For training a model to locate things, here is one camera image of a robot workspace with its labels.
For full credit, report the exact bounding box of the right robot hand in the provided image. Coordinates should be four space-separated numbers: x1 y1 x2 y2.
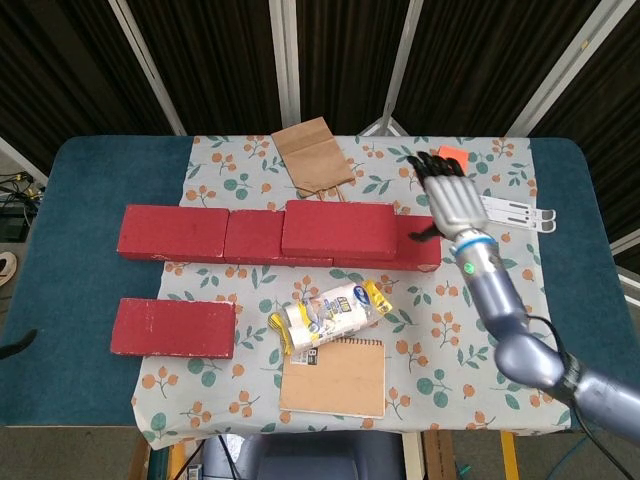
405 151 494 246

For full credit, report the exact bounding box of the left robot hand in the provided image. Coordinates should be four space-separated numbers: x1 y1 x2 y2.
0 328 39 359

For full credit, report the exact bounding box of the orange foam cube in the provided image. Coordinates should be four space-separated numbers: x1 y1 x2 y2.
437 144 470 174

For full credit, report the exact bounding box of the beige slipper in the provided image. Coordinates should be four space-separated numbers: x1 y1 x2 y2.
0 252 19 287

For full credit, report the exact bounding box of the grey tripod stand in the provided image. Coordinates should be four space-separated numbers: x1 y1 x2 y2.
359 102 416 137

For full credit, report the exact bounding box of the floral print tablecloth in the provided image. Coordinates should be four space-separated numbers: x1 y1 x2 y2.
130 134 572 451

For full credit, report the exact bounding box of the brown paper bag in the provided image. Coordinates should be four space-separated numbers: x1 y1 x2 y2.
270 116 357 201

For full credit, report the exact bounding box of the plastic pack of white rolls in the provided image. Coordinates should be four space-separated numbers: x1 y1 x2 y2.
268 279 394 357

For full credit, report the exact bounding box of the kraft spiral notebook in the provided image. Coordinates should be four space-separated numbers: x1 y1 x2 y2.
278 335 392 419

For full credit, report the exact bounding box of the dark pleated curtain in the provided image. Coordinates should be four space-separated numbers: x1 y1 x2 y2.
0 0 640 251

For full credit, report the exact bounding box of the grey-blue robot torso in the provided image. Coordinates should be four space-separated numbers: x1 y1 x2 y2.
202 432 406 480

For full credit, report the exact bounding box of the white partition frame post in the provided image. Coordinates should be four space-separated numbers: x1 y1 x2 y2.
504 0 606 139
108 0 187 136
268 0 301 129
384 0 426 121

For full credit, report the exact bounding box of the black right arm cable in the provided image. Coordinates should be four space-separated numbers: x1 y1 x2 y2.
527 313 640 480

